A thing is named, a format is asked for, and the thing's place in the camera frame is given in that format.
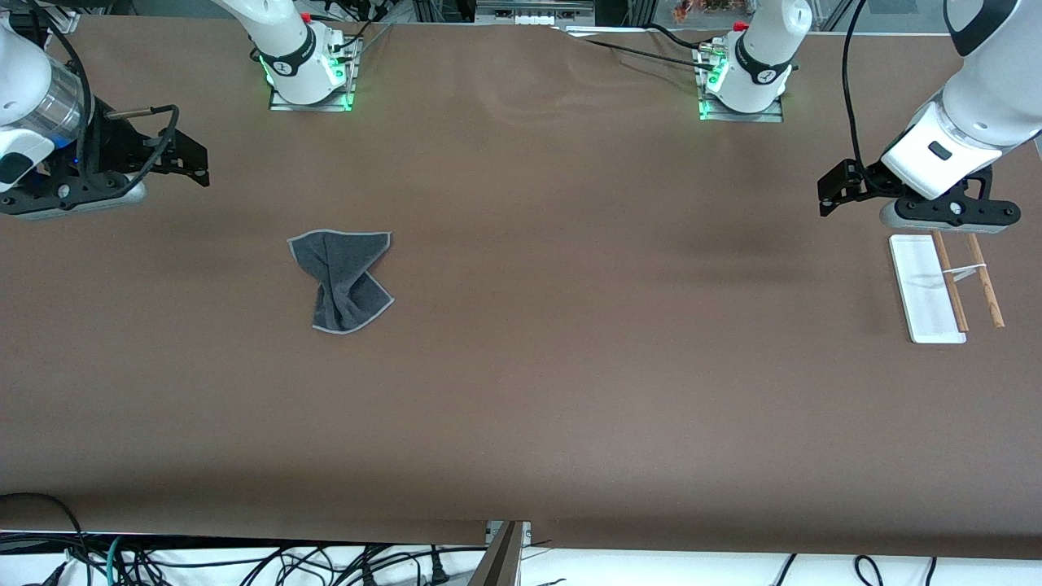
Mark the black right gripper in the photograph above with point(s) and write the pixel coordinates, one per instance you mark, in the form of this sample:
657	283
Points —
108	143

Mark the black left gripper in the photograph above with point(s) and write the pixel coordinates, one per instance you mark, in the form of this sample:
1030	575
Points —
868	177

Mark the dark grey towel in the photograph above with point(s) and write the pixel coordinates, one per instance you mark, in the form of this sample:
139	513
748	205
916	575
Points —
342	268

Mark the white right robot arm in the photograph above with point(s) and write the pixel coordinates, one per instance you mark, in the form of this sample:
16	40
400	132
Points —
293	49

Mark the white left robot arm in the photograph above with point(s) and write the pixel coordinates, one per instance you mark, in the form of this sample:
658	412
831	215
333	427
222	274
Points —
993	89

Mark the white rack with wooden rods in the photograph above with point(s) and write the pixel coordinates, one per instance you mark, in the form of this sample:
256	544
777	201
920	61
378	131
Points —
924	285

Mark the white flat strip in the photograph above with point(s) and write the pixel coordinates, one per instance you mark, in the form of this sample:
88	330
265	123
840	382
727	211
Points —
610	31

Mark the brown table cover sheet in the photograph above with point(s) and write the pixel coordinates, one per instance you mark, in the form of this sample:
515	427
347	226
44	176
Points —
570	391

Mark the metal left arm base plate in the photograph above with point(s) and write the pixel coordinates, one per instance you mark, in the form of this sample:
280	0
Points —
773	116

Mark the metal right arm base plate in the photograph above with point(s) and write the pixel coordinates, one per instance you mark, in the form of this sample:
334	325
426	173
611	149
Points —
281	104

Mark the silver table edge bracket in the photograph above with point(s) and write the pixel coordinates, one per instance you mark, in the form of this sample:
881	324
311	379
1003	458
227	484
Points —
526	531

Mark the grey camera stand post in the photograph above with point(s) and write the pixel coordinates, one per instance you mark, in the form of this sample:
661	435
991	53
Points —
498	561

